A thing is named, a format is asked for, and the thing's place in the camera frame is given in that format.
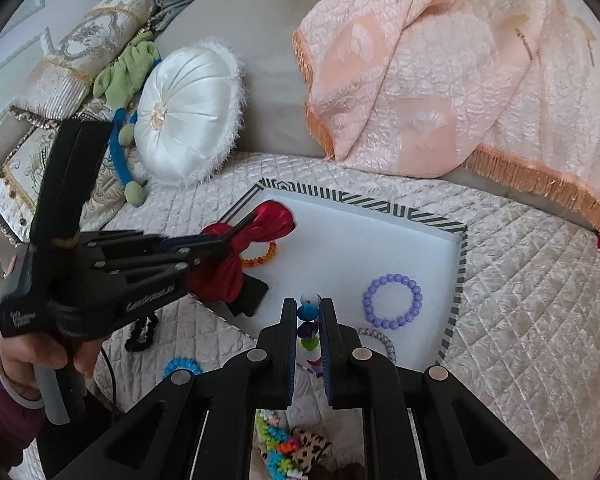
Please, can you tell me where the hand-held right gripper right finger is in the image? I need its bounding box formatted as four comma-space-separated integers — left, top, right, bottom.
320, 297, 556, 480

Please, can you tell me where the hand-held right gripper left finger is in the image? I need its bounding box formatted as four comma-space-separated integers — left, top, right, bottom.
55, 297, 301, 480

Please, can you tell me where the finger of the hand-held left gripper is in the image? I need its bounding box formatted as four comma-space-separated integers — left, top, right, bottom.
92, 237, 241, 286
75, 210, 259, 257

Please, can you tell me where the multicoloured bead bracelet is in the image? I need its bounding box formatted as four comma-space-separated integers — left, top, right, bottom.
296, 290, 326, 378

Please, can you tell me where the red satin hair bow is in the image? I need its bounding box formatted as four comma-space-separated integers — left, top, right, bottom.
187, 200, 297, 306

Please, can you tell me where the striped jewelry box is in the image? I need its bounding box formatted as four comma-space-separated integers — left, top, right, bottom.
195, 177, 468, 366

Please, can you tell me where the person's left hand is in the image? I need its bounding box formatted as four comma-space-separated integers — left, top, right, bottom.
0, 332, 103, 401

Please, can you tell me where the black scrunchie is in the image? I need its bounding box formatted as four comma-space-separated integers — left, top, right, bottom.
125, 310, 160, 353

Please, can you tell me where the black cloth piece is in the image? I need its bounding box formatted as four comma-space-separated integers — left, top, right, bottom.
227, 277, 271, 318

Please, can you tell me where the leopard print scrunchie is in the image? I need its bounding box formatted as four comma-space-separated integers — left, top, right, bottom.
260, 426, 333, 471

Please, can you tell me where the ornate beaded cushion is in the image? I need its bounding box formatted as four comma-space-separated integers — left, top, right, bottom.
0, 110, 146, 241

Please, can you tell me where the white round satin cushion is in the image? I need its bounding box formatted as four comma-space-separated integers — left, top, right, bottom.
135, 37, 248, 186

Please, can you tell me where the green plush toy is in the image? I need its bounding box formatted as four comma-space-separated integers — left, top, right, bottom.
92, 32, 161, 208

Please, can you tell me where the ornate bolster cushion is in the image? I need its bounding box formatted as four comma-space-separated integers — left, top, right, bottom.
10, 0, 158, 123

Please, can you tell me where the grey sofa backrest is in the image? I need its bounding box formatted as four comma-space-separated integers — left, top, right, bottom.
157, 0, 341, 161

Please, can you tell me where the peach fringed blanket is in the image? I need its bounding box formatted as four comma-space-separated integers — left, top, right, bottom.
292, 0, 600, 253

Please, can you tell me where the clear bead bracelet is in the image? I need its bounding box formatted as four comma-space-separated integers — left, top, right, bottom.
357, 327, 398, 363

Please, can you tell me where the purple bead bracelet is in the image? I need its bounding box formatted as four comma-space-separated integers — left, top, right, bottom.
362, 273, 424, 331

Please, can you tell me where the orange bead bracelet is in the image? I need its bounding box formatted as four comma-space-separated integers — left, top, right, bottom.
240, 241, 278, 268

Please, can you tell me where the blue spiral hair tie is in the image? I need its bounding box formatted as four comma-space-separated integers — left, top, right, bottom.
162, 356, 203, 381

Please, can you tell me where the black cable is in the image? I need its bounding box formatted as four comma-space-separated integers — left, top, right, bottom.
99, 347, 121, 413

